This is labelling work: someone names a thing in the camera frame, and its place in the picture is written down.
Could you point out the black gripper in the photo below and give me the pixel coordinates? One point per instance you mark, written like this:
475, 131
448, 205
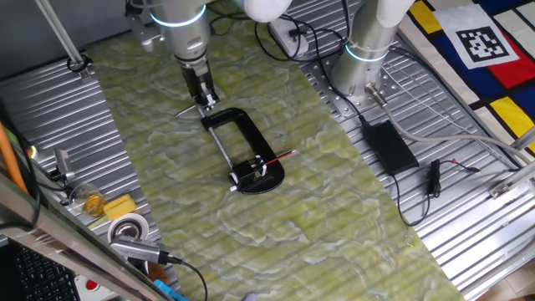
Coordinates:
196, 75

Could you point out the black C-clamp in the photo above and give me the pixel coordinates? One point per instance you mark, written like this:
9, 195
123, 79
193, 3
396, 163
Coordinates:
251, 129

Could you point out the black crank pencil sharpener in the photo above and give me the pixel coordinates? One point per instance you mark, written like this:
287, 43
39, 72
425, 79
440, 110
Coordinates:
246, 171

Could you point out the red pencil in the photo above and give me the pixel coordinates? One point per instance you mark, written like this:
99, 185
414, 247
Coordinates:
282, 156

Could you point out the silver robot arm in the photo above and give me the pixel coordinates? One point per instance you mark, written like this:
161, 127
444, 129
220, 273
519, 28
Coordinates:
184, 33

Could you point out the white power strip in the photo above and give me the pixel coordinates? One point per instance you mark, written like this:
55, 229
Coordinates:
288, 42

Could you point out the yellow sponge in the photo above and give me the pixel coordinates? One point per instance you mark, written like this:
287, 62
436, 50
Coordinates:
119, 207

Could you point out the white tape roll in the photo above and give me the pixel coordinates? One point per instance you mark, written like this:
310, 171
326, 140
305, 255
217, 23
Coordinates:
127, 226

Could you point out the glass beaker yellow liquid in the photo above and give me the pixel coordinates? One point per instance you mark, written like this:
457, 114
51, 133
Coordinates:
92, 202

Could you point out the green marble pattern mat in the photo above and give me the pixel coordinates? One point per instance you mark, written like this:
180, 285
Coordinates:
292, 230

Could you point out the brown round object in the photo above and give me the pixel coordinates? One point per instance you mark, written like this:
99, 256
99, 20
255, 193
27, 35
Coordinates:
158, 273

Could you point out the black power adapter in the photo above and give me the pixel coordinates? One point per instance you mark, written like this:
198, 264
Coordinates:
388, 146

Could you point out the blue plastic item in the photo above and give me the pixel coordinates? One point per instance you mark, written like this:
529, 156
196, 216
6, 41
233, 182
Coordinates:
167, 290

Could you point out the orange pole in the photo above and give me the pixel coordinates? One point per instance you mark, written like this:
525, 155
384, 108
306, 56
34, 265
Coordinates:
8, 154

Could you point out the red emergency stop box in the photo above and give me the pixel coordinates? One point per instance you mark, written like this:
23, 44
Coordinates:
94, 288

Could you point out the black keyboard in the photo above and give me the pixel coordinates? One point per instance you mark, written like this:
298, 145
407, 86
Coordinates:
42, 276

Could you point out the fiducial marker board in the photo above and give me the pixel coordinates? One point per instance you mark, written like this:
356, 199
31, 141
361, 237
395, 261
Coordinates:
460, 71

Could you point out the white marker tag paper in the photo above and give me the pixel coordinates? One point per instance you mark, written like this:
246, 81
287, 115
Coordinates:
476, 37

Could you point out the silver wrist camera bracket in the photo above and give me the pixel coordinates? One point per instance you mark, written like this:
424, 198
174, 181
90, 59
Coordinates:
142, 35

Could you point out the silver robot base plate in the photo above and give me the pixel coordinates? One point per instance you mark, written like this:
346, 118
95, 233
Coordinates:
336, 102

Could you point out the small grey camera stand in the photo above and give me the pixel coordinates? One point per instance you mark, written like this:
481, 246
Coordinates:
62, 161

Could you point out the aluminium pole with bracket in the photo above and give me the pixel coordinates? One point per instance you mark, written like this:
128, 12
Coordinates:
58, 29

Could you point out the silver depth camera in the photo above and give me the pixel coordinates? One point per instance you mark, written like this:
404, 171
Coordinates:
138, 249

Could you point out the aluminium frame bar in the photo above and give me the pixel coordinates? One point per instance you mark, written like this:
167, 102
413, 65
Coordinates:
62, 234

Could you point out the aluminium corner frame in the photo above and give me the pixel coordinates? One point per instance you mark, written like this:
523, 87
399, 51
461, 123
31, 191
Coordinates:
514, 180

